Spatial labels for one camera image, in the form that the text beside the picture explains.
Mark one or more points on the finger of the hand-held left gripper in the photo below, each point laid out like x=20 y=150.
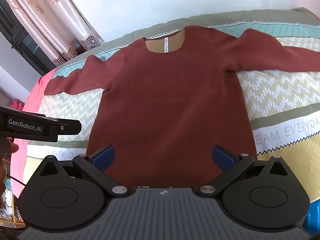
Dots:
x=71 y=127

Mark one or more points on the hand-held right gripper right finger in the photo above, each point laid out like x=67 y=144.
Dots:
x=222 y=156

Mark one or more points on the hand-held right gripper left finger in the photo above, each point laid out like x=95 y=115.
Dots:
x=104 y=156

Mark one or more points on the rust red sweater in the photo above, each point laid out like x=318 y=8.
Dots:
x=170 y=92

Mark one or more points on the person's left hand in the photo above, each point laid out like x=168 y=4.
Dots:
x=11 y=147

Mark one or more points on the red cloth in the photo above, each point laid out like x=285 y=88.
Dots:
x=15 y=104

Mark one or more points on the pink bed sheet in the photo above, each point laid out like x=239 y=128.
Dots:
x=32 y=97

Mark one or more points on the patterned quilted bedspread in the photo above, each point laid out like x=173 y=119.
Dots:
x=275 y=95

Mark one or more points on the blue plastic object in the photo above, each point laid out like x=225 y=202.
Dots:
x=313 y=218

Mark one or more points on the pink embroidered curtain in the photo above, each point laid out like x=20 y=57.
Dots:
x=50 y=17

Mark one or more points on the dark window frame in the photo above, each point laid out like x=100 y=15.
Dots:
x=23 y=43

